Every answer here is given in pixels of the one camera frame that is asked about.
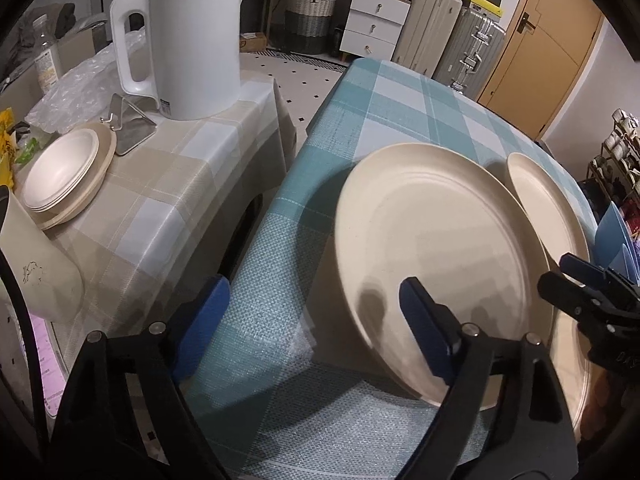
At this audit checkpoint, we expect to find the large cream plate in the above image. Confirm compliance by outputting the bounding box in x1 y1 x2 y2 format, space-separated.
334 143 554 406

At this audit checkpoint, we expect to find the silver suitcase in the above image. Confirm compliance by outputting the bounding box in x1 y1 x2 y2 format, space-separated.
432 8 506 101

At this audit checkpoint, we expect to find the white electric kettle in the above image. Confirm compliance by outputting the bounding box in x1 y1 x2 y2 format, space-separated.
110 0 243 120

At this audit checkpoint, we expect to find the woven laundry basket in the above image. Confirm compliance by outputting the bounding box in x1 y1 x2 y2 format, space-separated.
284 0 335 54

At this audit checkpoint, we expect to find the clear plastic wrap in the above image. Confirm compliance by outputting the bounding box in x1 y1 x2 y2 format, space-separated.
25 44 134 133

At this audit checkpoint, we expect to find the metal triangular clip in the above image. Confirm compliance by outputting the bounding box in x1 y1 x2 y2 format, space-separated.
101 93 157 157

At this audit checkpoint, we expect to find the wooden door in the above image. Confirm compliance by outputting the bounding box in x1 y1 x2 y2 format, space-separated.
478 0 603 140

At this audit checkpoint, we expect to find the large blue bowl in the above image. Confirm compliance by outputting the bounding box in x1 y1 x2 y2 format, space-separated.
594 202 639 285

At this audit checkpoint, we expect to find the cream ceramic mug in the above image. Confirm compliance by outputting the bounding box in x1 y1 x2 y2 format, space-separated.
1 185 84 323

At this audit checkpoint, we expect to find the black cable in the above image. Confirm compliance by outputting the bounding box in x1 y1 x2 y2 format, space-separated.
0 246 51 456

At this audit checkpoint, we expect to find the white drawer cabinet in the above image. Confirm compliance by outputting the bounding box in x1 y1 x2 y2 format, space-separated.
340 0 410 61

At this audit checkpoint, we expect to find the beige checked tablecloth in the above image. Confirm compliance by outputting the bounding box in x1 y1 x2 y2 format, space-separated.
46 72 296 367

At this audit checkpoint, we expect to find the wooden shoe rack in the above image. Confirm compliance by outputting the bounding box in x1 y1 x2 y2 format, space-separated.
579 108 639 220

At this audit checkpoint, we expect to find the clear plastic bottle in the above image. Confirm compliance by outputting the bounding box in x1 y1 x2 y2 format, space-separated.
32 14 63 94

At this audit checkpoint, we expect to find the beige suitcase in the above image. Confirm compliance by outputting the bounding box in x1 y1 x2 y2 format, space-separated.
392 0 462 78

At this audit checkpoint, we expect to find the small cream plate stack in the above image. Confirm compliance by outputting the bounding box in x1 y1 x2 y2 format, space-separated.
22 128 100 212

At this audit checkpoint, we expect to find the round wooden board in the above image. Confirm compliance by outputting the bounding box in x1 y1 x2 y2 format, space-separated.
28 122 117 231

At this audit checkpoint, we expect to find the teal checked tablecloth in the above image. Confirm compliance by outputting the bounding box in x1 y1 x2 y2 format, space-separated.
186 58 596 479

